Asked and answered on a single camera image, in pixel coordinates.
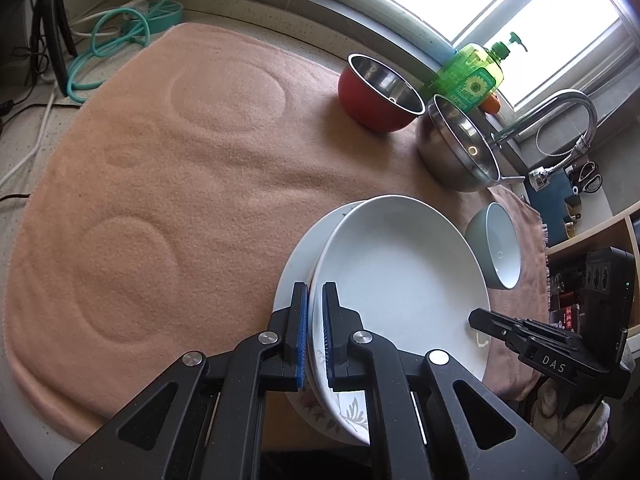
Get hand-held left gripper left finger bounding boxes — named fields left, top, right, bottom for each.
left=52, top=282, right=311, bottom=480

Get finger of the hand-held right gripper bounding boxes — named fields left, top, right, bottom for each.
left=469, top=308, right=538, bottom=356

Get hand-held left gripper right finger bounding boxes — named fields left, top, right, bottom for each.
left=322, top=281, right=578, bottom=480

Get white plate with coral peony print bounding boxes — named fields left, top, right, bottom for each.
left=272, top=200, right=371, bottom=448

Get light blue ceramic bowl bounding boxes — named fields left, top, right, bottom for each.
left=465, top=202, right=522, bottom=291

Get white plate with grey leaf print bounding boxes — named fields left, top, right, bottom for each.
left=307, top=194, right=493, bottom=448

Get stainless steel bowl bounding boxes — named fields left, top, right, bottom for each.
left=415, top=94, right=502, bottom=193

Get red bowl with steel inside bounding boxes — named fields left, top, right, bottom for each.
left=337, top=53, right=426, bottom=133

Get person's right hand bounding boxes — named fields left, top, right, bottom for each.
left=530, top=377, right=612, bottom=463

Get wooden shelf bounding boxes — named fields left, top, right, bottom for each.
left=542, top=200, right=640, bottom=341

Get dark blue utensil holder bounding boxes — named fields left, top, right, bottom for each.
left=525, top=167, right=583, bottom=221

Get scissors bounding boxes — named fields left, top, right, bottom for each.
left=575, top=160, right=603, bottom=193

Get pink towel mat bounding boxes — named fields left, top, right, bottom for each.
left=2, top=22, right=551, bottom=441

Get chrome kitchen faucet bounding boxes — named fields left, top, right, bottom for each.
left=492, top=89, right=598, bottom=191

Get green dish soap bottle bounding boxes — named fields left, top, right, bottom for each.
left=417, top=31, right=528, bottom=113

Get white cable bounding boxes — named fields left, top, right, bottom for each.
left=0, top=85, right=58, bottom=188

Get teal hose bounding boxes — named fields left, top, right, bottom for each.
left=66, top=0, right=208, bottom=103

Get teal round hose holder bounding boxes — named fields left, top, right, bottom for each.
left=122, top=0, right=183, bottom=36

